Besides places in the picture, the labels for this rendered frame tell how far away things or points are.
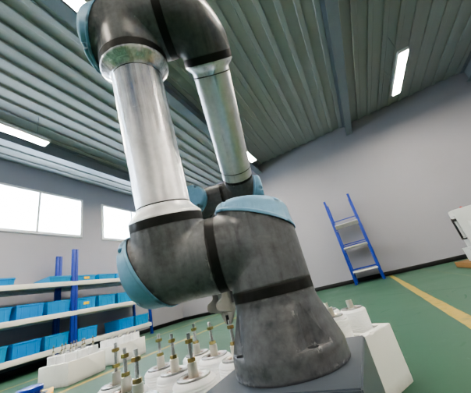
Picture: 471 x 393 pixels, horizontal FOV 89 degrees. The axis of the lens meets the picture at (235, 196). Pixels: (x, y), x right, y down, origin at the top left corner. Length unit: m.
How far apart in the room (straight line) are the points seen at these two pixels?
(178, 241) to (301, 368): 0.21
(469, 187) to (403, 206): 1.25
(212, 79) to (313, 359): 0.47
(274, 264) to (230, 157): 0.31
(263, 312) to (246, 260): 0.06
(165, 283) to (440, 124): 7.51
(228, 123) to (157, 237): 0.29
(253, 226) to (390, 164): 6.87
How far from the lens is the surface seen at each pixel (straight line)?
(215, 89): 0.52
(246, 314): 0.34
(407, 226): 6.82
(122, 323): 6.30
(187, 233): 0.35
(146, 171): 0.39
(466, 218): 4.74
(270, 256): 0.33
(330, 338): 0.34
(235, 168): 0.57
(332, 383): 0.31
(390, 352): 1.09
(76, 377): 3.08
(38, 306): 5.48
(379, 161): 7.17
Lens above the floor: 0.40
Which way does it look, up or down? 22 degrees up
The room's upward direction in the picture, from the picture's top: 14 degrees counter-clockwise
